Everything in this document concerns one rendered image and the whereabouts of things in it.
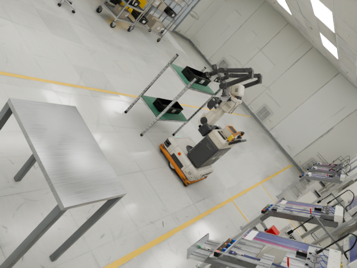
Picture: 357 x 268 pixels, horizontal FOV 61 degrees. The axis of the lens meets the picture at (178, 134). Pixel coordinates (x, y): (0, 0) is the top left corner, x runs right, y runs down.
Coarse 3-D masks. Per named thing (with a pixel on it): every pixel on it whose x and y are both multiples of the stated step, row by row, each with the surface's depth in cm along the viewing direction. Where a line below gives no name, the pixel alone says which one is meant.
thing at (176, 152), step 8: (176, 136) 431; (184, 136) 449; (160, 144) 417; (168, 144) 413; (176, 144) 408; (184, 144) 425; (192, 144) 446; (168, 152) 411; (176, 152) 404; (184, 152) 407; (168, 160) 413; (176, 160) 404; (184, 160) 399; (176, 168) 404; (184, 168) 399; (192, 168) 395; (200, 168) 409; (208, 168) 428; (184, 176) 399; (192, 176) 394
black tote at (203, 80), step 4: (184, 68) 400; (188, 68) 397; (192, 68) 413; (184, 72) 400; (188, 72) 397; (192, 72) 395; (196, 72) 430; (200, 72) 438; (188, 76) 397; (192, 76) 394; (196, 76) 399; (200, 76) 449; (188, 80) 397; (200, 80) 418; (204, 80) 426; (208, 80) 435; (200, 84) 429; (204, 84) 437
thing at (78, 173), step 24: (0, 120) 169; (24, 120) 161; (48, 120) 175; (72, 120) 191; (48, 144) 162; (72, 144) 175; (96, 144) 191; (24, 168) 223; (48, 168) 151; (72, 168) 162; (96, 168) 176; (72, 192) 151; (96, 192) 162; (120, 192) 176; (48, 216) 147; (96, 216) 187; (24, 240) 156; (72, 240) 197
